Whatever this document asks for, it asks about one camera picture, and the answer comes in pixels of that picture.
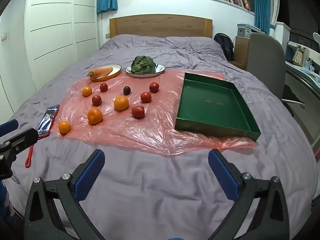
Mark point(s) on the pink plastic sheet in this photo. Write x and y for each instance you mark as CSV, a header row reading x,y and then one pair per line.
x,y
150,130

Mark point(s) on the grey storage box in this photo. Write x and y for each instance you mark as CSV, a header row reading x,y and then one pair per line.
x,y
243,30

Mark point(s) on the red smartphone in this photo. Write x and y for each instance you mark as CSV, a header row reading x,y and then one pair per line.
x,y
47,121

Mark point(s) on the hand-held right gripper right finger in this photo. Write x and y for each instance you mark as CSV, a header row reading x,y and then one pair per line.
x,y
222,175

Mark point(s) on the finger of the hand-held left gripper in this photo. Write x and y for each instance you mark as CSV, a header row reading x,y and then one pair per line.
x,y
8,127
23,137

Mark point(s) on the grey office chair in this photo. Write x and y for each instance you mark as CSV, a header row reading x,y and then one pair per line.
x,y
265,55

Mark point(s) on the black backpack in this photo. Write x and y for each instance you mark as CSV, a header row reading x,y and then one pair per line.
x,y
223,45

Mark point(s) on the green tray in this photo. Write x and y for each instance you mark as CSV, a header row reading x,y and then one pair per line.
x,y
212,105

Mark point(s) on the dark purple plum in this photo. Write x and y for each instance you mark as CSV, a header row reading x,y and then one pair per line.
x,y
127,90

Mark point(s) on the orange rimmed plate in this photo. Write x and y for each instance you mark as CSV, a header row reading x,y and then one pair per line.
x,y
116,69

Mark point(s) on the white wardrobe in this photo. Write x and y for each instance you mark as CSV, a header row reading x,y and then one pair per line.
x,y
50,30

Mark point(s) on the carrot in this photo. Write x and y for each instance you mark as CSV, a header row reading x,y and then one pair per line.
x,y
102,72

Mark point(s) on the white printer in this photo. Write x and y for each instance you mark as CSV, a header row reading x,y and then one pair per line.
x,y
257,28

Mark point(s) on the red tomato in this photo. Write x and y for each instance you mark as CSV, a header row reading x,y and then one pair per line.
x,y
146,97
154,87

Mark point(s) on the white light switch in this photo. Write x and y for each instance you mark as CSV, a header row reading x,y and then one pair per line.
x,y
3,37

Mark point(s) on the orange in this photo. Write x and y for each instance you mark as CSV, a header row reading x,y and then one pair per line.
x,y
86,91
95,116
64,127
121,103

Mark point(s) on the green bok choy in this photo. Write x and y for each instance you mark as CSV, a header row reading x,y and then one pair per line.
x,y
142,65

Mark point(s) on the red apple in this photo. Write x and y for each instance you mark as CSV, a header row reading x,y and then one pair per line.
x,y
103,87
138,111
96,100

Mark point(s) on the white striped plate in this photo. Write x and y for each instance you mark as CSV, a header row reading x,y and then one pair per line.
x,y
159,68

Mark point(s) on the wooden headboard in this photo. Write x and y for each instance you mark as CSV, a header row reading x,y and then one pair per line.
x,y
160,25

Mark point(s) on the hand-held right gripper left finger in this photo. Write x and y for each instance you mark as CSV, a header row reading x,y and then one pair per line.
x,y
90,175

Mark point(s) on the wooden nightstand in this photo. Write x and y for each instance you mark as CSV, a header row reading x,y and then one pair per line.
x,y
241,50

